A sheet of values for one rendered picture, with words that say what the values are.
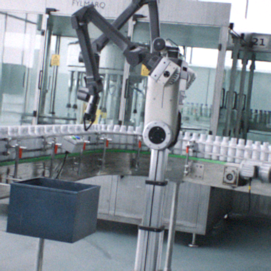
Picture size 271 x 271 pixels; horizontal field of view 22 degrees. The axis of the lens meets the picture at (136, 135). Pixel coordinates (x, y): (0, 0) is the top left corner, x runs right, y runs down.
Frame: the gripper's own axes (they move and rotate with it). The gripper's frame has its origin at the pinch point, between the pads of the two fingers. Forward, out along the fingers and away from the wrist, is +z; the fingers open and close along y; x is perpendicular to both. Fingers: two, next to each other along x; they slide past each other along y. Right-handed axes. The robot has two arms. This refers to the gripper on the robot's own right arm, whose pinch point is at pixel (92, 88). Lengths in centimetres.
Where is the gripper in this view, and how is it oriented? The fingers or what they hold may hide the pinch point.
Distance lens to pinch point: 414.7
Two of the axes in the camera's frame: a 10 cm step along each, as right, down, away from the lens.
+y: -9.6, -1.1, 2.6
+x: -2.7, 0.3, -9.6
